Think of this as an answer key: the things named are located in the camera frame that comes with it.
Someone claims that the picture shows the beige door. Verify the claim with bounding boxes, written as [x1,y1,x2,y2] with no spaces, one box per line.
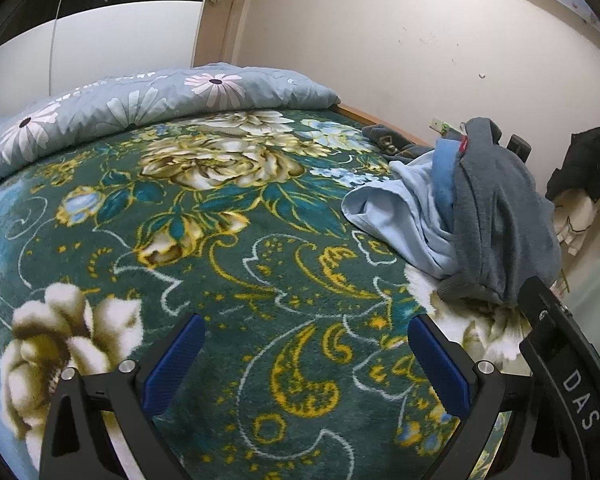
[192,0,256,68]

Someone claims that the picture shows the blue-grey floral quilt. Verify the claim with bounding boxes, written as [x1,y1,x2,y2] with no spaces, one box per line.
[0,62,342,188]

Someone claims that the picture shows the dark patterned cloth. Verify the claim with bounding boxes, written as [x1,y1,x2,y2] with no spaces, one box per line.
[362,122,433,163]

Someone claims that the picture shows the light blue garment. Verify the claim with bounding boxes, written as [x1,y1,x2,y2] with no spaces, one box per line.
[341,150,463,281]

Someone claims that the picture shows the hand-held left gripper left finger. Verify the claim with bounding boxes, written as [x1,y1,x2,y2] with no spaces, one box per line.
[39,314,206,480]

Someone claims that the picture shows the black chair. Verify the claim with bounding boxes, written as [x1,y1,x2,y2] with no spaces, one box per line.
[507,134,532,163]

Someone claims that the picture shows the white wardrobe with black stripe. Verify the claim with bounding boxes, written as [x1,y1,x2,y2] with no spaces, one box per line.
[0,0,216,126]

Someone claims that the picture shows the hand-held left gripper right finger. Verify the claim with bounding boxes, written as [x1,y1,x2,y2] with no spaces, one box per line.
[408,313,536,480]

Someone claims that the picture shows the grey fleece garment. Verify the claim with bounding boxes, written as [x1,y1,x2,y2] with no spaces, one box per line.
[432,116,563,308]

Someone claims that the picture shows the black jacket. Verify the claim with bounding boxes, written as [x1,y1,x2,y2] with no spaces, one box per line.
[545,127,600,201]

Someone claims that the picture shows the white garment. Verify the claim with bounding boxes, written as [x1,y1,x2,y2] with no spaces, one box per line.
[552,192,598,256]

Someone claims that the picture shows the green floral blanket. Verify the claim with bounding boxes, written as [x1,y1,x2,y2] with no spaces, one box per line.
[0,107,536,480]

